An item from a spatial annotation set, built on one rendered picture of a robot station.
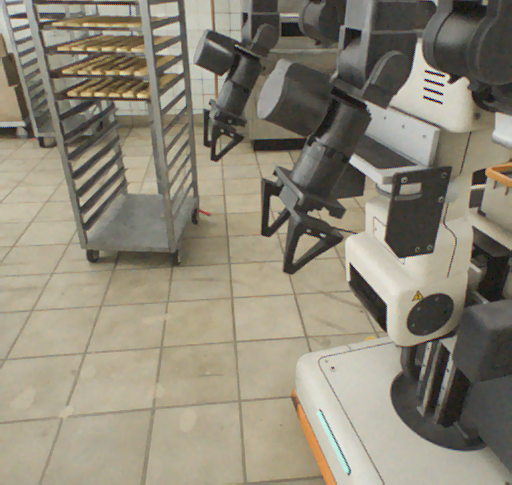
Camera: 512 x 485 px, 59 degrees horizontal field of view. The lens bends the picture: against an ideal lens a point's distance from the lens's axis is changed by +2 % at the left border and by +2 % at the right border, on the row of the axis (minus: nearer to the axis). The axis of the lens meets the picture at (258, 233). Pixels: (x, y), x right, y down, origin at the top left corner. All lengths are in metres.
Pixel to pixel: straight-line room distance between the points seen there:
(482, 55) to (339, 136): 0.17
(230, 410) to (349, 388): 0.48
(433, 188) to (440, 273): 0.20
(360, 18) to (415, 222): 0.38
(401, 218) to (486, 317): 0.29
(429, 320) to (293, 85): 0.62
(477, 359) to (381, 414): 0.44
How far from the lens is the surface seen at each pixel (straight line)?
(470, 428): 1.33
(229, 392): 1.73
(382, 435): 1.31
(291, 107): 0.49
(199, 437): 1.63
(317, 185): 0.53
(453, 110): 0.76
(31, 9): 2.15
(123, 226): 2.54
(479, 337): 0.96
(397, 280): 0.90
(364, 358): 1.49
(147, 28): 1.98
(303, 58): 3.91
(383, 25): 0.51
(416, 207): 0.77
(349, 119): 0.52
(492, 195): 1.17
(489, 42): 0.57
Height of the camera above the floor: 1.30
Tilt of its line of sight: 29 degrees down
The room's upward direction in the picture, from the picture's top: straight up
